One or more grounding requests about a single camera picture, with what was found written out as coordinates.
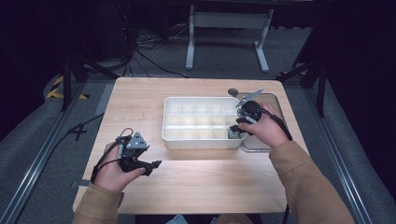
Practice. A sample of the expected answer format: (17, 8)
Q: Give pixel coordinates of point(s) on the person's left hand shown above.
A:
(112, 175)

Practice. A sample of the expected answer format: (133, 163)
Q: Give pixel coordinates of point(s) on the dark round disc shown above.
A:
(232, 91)

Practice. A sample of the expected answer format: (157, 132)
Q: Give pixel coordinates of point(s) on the grey metal stand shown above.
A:
(229, 20)

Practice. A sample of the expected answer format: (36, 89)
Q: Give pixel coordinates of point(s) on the person's lap clothing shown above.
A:
(236, 219)

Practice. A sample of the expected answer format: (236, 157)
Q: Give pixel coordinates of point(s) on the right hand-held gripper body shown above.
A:
(250, 110)

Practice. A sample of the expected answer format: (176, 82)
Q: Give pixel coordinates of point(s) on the person's right hand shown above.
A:
(267, 130)

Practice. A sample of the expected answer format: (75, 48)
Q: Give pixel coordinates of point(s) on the white compartment storage box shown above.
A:
(199, 123)

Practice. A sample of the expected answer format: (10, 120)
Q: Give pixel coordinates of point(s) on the clear plastic box lid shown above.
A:
(275, 99)

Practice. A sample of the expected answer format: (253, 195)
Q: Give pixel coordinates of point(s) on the aluminium floor rail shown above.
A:
(336, 149)
(37, 165)

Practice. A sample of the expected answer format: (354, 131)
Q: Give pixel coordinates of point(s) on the grey-green sock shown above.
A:
(234, 135)

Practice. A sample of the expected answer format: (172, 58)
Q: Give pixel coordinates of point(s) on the black tripod stand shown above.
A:
(66, 84)
(321, 90)

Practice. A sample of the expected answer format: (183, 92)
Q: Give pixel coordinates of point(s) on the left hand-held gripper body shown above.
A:
(132, 149)

